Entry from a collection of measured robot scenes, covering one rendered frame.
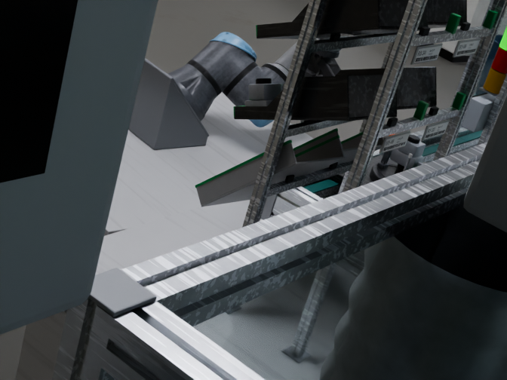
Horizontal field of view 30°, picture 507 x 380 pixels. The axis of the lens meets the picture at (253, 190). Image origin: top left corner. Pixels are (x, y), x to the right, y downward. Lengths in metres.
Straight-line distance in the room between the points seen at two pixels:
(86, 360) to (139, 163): 1.80
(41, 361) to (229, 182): 0.50
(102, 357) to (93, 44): 0.18
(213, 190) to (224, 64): 0.68
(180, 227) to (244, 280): 1.50
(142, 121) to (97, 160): 2.02
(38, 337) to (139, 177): 0.52
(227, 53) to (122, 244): 0.72
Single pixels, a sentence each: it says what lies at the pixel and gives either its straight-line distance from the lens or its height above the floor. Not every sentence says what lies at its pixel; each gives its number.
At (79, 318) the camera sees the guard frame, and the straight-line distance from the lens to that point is 0.48.
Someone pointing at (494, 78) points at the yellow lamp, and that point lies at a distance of 2.20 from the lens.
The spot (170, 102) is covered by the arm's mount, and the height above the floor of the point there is 0.99.
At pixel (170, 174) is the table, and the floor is 0.86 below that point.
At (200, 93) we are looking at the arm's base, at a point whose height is 1.00.
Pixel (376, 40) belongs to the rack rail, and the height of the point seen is 1.39.
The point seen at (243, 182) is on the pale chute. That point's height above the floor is 1.09.
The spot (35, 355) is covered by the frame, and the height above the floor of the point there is 0.67.
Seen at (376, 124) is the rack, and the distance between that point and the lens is 1.53.
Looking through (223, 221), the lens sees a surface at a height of 0.86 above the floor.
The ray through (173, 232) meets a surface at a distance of 2.01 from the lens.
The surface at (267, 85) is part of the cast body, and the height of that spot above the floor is 1.27.
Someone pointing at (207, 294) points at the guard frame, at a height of 1.54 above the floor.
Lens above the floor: 1.81
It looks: 24 degrees down
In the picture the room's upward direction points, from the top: 17 degrees clockwise
